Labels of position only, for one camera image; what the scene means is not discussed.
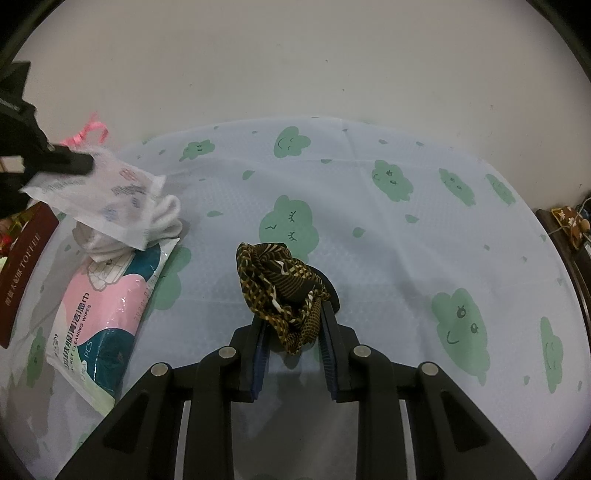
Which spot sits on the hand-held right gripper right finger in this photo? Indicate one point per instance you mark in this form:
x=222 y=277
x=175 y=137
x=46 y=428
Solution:
x=330 y=357

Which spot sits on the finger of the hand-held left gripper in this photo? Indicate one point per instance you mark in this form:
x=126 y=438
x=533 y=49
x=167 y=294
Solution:
x=71 y=162

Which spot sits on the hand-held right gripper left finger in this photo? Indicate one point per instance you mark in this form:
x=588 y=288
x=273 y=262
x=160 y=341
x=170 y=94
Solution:
x=258 y=360

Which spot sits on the white printed packet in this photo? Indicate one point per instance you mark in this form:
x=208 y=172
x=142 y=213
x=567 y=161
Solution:
x=115 y=198

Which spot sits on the brown patterned scarf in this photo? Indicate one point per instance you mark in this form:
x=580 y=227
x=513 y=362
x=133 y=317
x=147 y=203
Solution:
x=272 y=272

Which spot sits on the red and yellow tin box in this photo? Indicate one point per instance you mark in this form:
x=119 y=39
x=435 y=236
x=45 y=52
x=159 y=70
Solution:
x=27 y=267

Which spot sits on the pink ribbon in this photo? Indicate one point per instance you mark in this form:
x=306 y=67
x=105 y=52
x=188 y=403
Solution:
x=94 y=124

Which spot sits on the cloud print tablecloth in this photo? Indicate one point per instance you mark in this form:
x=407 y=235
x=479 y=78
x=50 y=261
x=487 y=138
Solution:
x=369 y=277

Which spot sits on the red shiny wrapper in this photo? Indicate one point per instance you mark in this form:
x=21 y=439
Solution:
x=9 y=233

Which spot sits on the white cloth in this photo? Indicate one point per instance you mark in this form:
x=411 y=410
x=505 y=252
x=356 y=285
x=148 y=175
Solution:
x=164 y=212

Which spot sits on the pink and teal wipes pack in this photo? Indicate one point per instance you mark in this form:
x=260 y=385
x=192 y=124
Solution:
x=101 y=323

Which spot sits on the dark wooden furniture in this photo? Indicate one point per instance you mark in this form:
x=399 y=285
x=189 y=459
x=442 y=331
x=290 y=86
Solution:
x=565 y=272

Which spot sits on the brown floral pouch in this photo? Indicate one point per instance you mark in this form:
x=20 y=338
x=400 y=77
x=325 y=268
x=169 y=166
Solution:
x=570 y=219

